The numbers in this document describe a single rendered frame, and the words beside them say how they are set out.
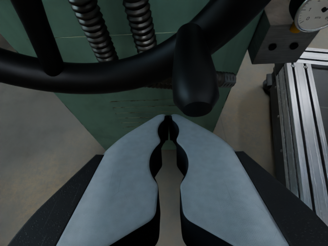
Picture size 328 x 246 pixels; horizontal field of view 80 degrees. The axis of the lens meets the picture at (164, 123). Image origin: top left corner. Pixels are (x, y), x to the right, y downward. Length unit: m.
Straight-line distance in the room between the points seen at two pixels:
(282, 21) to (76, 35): 0.33
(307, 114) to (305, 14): 0.52
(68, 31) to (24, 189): 0.76
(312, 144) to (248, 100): 0.40
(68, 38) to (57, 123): 0.71
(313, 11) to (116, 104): 0.43
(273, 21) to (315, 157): 0.48
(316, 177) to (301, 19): 0.50
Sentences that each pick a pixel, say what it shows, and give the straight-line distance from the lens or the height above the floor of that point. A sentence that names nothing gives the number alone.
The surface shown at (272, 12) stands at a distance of 0.39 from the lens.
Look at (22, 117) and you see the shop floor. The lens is 1.20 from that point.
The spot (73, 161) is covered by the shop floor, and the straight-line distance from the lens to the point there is 0.96.
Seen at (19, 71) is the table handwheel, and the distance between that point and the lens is 0.20.
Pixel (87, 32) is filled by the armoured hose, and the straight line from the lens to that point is 0.23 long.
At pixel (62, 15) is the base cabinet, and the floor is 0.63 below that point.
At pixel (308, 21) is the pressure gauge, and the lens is 0.34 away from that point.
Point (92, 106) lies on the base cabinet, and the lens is 0.57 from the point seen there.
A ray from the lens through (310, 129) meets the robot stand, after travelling 0.79.
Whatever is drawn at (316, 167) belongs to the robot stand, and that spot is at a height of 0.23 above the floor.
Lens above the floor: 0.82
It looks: 62 degrees down
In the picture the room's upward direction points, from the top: 6 degrees counter-clockwise
